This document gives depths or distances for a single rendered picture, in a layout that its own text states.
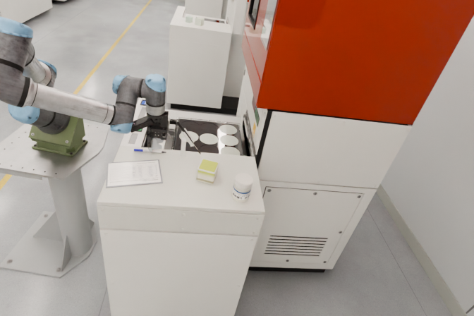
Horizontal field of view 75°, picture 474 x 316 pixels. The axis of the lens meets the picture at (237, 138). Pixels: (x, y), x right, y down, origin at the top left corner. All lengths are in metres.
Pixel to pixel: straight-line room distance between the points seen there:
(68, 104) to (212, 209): 0.62
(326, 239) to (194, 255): 0.92
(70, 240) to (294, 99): 1.55
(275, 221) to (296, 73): 0.88
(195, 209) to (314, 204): 0.79
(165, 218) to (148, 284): 0.46
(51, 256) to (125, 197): 1.17
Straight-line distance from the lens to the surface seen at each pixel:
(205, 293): 1.67
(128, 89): 1.23
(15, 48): 1.13
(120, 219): 1.27
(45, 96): 1.13
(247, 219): 1.24
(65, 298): 2.17
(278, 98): 1.32
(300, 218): 1.83
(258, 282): 2.20
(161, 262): 1.46
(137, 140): 1.51
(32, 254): 2.37
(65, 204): 1.94
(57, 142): 1.66
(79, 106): 1.16
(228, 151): 1.59
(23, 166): 1.68
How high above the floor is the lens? 1.83
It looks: 33 degrees down
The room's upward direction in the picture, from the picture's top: 11 degrees clockwise
